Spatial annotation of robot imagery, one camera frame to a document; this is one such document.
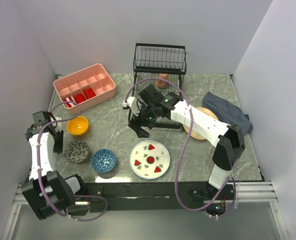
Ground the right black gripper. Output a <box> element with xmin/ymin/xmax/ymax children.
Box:
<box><xmin>128</xmin><ymin>100</ymin><xmax>159</xmax><ymax>139</ymax></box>

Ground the orange bowl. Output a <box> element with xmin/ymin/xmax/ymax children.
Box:
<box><xmin>66</xmin><ymin>116</ymin><xmax>89</xmax><ymax>137</ymax></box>

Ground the pink coffee mug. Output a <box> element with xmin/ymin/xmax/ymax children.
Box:
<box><xmin>155</xmin><ymin>73</ymin><xmax>168</xmax><ymax>89</ymax></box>

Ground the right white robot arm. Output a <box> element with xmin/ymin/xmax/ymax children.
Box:
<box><xmin>122</xmin><ymin>84</ymin><xmax>245</xmax><ymax>199</ymax></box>

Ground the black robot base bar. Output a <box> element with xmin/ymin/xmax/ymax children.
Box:
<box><xmin>57</xmin><ymin>180</ymin><xmax>238</xmax><ymax>217</ymax></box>

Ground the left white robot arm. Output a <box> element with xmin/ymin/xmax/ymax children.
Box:
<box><xmin>21</xmin><ymin>111</ymin><xmax>88</xmax><ymax>220</ymax></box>

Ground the grey patterned bowl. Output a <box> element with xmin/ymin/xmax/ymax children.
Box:
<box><xmin>64</xmin><ymin>140</ymin><xmax>90</xmax><ymax>164</ymax></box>

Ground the white watermelon plate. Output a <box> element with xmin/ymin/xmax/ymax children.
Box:
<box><xmin>129</xmin><ymin>140</ymin><xmax>171</xmax><ymax>180</ymax></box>

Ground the red white striped item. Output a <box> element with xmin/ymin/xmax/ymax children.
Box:
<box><xmin>64</xmin><ymin>96</ymin><xmax>76</xmax><ymax>109</ymax></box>

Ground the blue triangle pattern bowl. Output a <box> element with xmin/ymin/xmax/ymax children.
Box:
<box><xmin>91</xmin><ymin>149</ymin><xmax>117</xmax><ymax>174</ymax></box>

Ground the red item in tray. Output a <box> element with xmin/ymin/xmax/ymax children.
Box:
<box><xmin>74</xmin><ymin>93</ymin><xmax>87</xmax><ymax>104</ymax></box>
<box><xmin>83</xmin><ymin>88</ymin><xmax>96</xmax><ymax>99</ymax></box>

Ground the beige bird plate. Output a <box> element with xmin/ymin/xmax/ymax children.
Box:
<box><xmin>183</xmin><ymin>107</ymin><xmax>218</xmax><ymax>141</ymax></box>

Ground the pink compartment tray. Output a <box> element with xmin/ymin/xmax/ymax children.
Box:
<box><xmin>53</xmin><ymin>63</ymin><xmax>116</xmax><ymax>115</ymax></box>

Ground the blue cloth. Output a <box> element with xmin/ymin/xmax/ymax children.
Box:
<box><xmin>202</xmin><ymin>92</ymin><xmax>253</xmax><ymax>135</ymax></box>

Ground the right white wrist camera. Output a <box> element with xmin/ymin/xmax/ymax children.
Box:
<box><xmin>122</xmin><ymin>96</ymin><xmax>140</xmax><ymax>116</ymax></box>

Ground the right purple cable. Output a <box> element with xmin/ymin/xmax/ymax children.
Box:
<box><xmin>124</xmin><ymin>77</ymin><xmax>236</xmax><ymax>220</ymax></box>

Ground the black wire dish rack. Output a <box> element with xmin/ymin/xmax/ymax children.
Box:
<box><xmin>127</xmin><ymin>43</ymin><xmax>187</xmax><ymax>129</ymax></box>

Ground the aluminium frame rail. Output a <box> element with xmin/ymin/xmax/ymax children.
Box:
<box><xmin>13</xmin><ymin>182</ymin><xmax>278</xmax><ymax>205</ymax></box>

